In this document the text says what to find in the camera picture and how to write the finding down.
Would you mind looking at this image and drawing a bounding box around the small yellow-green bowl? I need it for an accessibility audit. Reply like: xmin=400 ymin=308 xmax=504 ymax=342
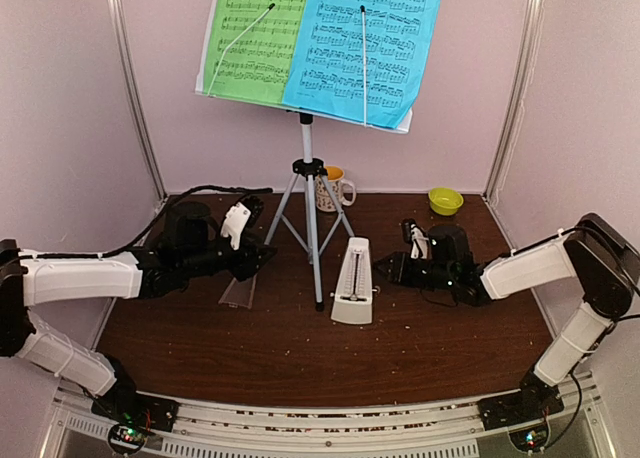
xmin=428 ymin=187 xmax=464 ymax=216

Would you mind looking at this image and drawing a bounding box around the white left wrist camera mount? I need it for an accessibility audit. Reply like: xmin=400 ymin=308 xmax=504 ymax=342
xmin=220 ymin=202 xmax=251 ymax=251

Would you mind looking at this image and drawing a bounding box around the right aluminium frame post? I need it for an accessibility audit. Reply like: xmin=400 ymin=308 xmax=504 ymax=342
xmin=484 ymin=0 xmax=545 ymax=207

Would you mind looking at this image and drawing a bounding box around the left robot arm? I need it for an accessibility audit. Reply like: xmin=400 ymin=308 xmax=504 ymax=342
xmin=1 ymin=188 xmax=276 ymax=422

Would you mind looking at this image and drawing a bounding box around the aluminium front rail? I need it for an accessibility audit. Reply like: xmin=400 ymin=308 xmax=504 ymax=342
xmin=49 ymin=370 xmax=609 ymax=458

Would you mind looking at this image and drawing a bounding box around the blue sheet music page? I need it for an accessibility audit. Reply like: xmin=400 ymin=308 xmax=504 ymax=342
xmin=282 ymin=0 xmax=441 ymax=133

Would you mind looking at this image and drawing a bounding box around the white metronome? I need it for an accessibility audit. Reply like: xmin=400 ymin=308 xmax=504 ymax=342
xmin=331 ymin=237 xmax=373 ymax=326

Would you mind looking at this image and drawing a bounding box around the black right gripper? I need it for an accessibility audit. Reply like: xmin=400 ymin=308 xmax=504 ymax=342
xmin=372 ymin=252 xmax=455 ymax=291

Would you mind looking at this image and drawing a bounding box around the left aluminium frame post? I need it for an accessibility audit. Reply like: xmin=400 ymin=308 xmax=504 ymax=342
xmin=107 ymin=0 xmax=167 ymax=200

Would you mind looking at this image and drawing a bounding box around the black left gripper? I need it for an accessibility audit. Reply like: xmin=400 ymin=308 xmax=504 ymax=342
xmin=179 ymin=233 xmax=278 ymax=282

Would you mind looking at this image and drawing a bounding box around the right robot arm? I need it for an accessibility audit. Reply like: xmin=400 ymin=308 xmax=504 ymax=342
xmin=373 ymin=213 xmax=639 ymax=420

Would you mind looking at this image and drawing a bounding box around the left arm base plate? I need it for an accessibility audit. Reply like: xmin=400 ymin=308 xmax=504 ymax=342
xmin=88 ymin=393 xmax=179 ymax=432

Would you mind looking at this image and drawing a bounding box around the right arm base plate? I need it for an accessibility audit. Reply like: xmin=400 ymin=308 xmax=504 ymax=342
xmin=477 ymin=388 xmax=564 ymax=430

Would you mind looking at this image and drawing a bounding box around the green sheet music page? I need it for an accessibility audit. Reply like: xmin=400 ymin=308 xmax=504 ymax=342
xmin=195 ymin=0 xmax=307 ymax=108

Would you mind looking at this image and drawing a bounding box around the floral ceramic mug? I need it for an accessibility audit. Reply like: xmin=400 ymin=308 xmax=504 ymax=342
xmin=315 ymin=166 xmax=357 ymax=213

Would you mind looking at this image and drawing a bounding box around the white perforated music stand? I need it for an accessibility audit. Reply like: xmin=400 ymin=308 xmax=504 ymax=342
xmin=193 ymin=0 xmax=446 ymax=313

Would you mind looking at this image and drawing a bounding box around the clear metronome front cover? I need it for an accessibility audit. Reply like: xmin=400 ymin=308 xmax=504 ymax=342
xmin=218 ymin=276 xmax=257 ymax=309

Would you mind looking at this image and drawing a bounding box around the aluminium frame post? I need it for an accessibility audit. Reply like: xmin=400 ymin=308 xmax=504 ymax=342
xmin=484 ymin=0 xmax=545 ymax=207
xmin=107 ymin=0 xmax=167 ymax=200

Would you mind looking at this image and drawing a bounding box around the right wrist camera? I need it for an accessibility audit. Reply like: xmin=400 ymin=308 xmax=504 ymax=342
xmin=401 ymin=219 xmax=429 ymax=259

